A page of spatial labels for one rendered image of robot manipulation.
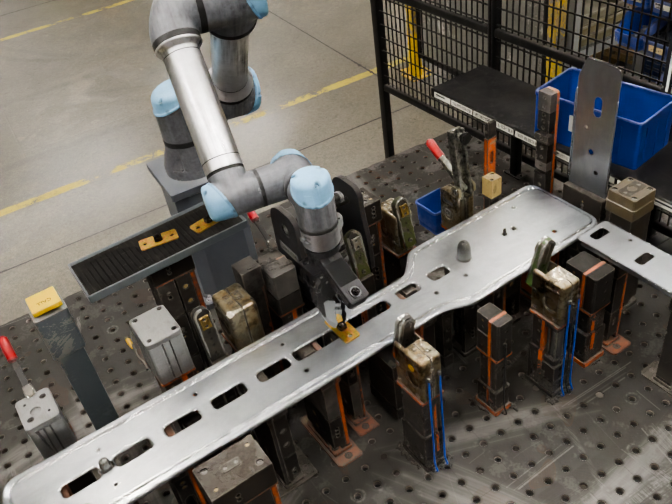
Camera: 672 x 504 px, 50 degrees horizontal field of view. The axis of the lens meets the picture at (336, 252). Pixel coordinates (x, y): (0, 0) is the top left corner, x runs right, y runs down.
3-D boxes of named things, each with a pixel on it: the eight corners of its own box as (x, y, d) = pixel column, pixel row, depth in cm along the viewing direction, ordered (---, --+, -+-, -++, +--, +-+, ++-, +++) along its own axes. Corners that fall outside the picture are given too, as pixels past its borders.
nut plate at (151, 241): (141, 251, 154) (140, 247, 153) (138, 242, 157) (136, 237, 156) (179, 238, 156) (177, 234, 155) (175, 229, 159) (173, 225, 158)
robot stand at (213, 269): (183, 273, 220) (145, 163, 195) (243, 246, 227) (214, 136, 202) (208, 311, 206) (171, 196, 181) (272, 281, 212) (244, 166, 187)
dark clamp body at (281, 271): (298, 403, 176) (269, 288, 152) (271, 372, 185) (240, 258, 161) (334, 381, 180) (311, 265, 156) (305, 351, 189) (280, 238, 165)
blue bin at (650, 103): (635, 171, 176) (642, 124, 168) (531, 133, 195) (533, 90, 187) (670, 142, 184) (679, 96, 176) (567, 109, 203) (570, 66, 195)
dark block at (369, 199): (379, 335, 190) (363, 207, 163) (363, 321, 195) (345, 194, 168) (394, 326, 192) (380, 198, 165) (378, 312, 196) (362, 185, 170)
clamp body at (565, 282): (551, 408, 166) (562, 298, 144) (514, 378, 174) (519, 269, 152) (579, 388, 169) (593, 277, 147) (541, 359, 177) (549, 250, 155)
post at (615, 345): (614, 356, 175) (630, 266, 156) (578, 332, 182) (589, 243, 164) (631, 344, 177) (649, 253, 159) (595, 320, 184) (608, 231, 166)
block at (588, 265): (583, 373, 172) (594, 287, 154) (547, 347, 179) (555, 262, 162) (610, 354, 175) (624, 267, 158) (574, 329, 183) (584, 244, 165)
